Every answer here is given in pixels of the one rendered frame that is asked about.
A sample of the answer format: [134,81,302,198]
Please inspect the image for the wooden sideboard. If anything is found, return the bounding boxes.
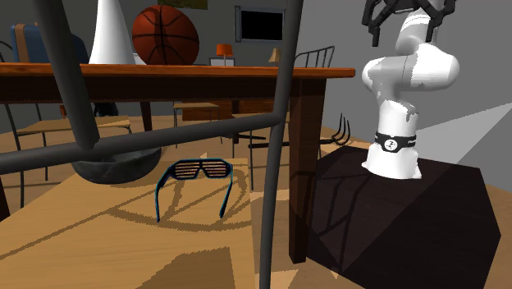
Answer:
[181,99,277,122]

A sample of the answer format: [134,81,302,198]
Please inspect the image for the dark grey bowl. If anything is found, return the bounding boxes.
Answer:
[71,145,163,185]

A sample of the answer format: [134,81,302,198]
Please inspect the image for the blue shutter glasses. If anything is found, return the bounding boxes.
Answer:
[154,158,234,223]

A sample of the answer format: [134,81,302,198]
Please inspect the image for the black wall screen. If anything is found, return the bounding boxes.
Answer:
[234,5,286,44]

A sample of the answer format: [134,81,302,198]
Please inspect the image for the brown wooden table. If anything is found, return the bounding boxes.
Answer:
[0,62,356,265]

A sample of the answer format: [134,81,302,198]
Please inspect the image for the blue backpack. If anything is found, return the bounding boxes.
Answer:
[9,22,90,65]

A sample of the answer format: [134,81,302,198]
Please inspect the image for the grey metal chair wooden seat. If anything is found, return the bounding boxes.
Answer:
[0,0,305,289]

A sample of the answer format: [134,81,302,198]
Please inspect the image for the dark robot stand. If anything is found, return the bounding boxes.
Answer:
[308,145,502,289]

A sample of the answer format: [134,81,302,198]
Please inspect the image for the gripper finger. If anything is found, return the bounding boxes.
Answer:
[418,0,457,44]
[361,0,402,48]

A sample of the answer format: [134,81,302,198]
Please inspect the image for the orange basketball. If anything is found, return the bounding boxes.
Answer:
[131,4,200,67]

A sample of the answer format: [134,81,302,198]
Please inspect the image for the orange table lamp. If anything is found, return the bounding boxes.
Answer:
[216,43,235,67]

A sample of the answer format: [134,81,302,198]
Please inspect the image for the white cone vase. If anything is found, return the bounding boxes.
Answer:
[89,0,147,66]

